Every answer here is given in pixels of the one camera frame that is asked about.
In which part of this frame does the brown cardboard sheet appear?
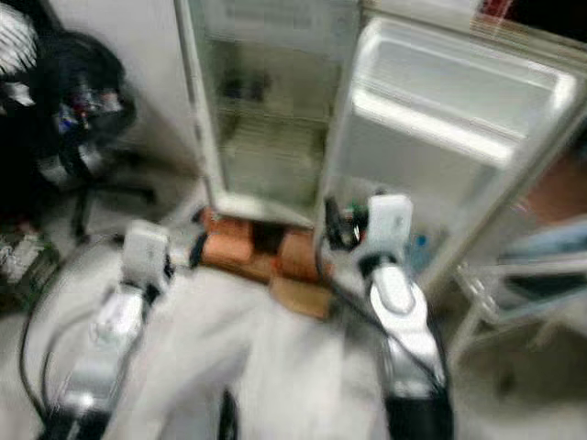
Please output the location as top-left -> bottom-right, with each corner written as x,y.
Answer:
271,273 -> 332,321

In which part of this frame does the black standing fan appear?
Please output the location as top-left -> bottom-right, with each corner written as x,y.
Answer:
41,32 -> 159,241

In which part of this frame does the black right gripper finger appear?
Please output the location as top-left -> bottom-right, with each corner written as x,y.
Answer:
325,195 -> 344,253

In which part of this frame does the blue capped water bottle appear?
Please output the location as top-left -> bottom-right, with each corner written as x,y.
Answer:
408,234 -> 433,277

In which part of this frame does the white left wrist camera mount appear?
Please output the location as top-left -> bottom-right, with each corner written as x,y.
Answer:
124,220 -> 172,281

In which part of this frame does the white metal rack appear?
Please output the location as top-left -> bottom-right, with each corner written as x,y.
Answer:
459,259 -> 587,360

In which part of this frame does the wire mesh basket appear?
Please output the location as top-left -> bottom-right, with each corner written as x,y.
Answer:
0,229 -> 58,309

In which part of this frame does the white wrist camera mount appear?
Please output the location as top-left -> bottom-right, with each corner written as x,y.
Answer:
367,192 -> 416,263
124,220 -> 172,281

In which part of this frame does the white fan grille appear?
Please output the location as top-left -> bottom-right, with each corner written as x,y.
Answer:
0,5 -> 34,76

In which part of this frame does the clear crisper drawer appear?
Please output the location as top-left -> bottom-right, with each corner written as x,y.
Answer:
218,117 -> 327,212

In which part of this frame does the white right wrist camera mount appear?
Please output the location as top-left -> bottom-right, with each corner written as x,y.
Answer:
367,192 -> 416,263

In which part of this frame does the red brick stack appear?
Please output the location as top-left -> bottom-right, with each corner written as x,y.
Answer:
200,207 -> 331,287

